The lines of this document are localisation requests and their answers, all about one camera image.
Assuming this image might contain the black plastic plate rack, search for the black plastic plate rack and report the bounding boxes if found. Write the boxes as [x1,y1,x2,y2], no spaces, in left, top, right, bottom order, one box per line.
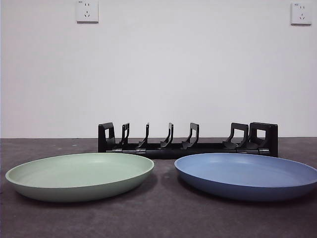
[98,121,278,160]

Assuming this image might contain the white wall socket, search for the white wall socket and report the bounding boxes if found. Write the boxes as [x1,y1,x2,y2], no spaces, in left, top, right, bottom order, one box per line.
[290,2,312,26]
[76,0,99,24]

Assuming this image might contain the pale green round plate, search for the pale green round plate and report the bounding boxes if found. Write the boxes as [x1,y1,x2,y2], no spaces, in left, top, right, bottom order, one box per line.
[5,152,155,203]

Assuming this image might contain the blue round plate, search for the blue round plate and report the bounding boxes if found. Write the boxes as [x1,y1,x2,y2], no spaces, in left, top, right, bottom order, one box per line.
[174,152,317,202]

